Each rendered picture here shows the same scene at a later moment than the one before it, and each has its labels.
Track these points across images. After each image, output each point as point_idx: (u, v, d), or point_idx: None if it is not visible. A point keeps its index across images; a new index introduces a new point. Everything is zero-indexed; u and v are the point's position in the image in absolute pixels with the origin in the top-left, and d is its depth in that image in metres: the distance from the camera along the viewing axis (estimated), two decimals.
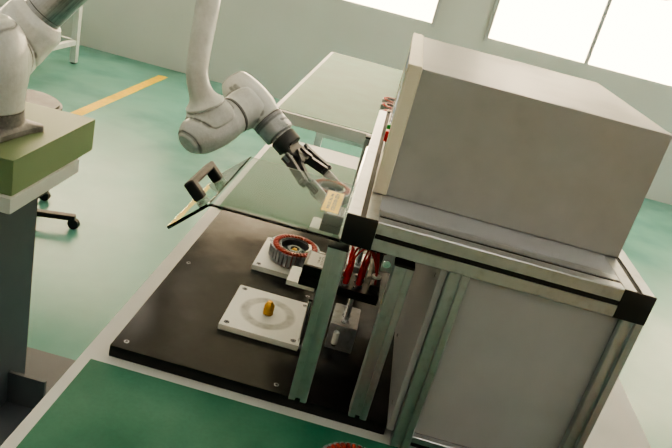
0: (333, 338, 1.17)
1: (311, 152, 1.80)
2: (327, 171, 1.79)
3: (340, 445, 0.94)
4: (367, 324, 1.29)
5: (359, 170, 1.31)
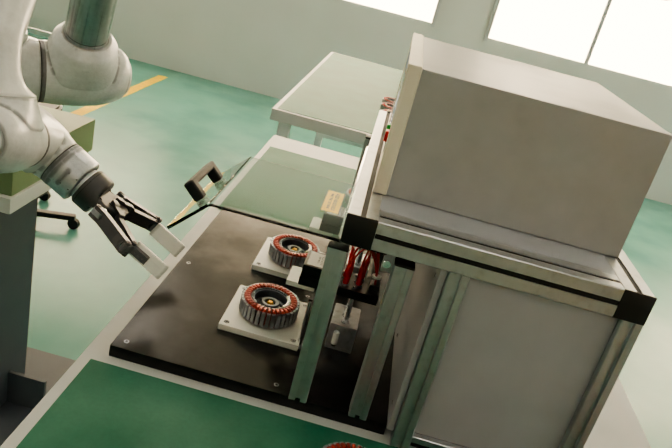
0: (333, 338, 1.17)
1: (103, 224, 1.13)
2: (131, 250, 1.13)
3: (340, 445, 0.94)
4: (367, 324, 1.29)
5: (359, 170, 1.31)
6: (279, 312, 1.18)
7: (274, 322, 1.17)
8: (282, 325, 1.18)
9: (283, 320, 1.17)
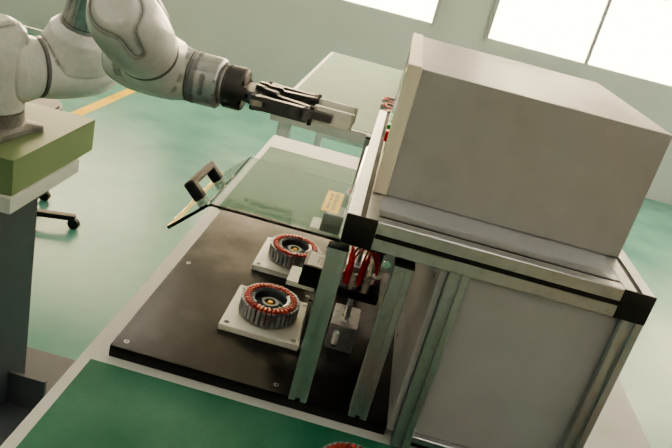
0: (333, 338, 1.17)
1: (266, 109, 1.07)
2: (312, 117, 1.09)
3: (340, 445, 0.94)
4: (367, 324, 1.29)
5: (359, 170, 1.31)
6: (279, 312, 1.18)
7: (274, 322, 1.17)
8: (282, 325, 1.18)
9: (283, 320, 1.17)
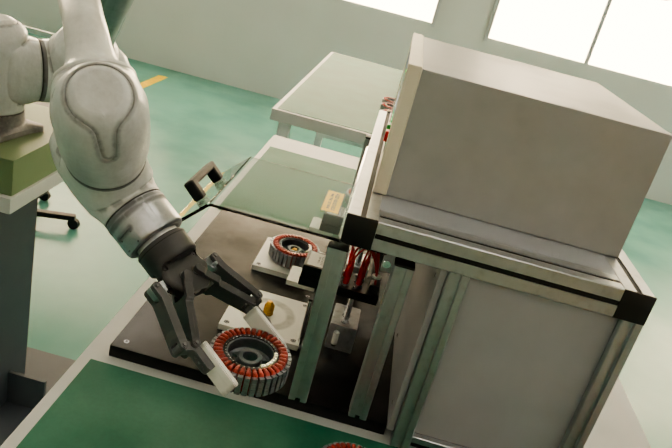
0: (333, 338, 1.17)
1: (162, 307, 0.84)
2: (196, 349, 0.83)
3: (340, 445, 0.94)
4: (367, 324, 1.29)
5: (359, 170, 1.31)
6: (251, 373, 0.83)
7: (240, 387, 0.82)
8: (252, 393, 0.83)
9: (254, 386, 0.82)
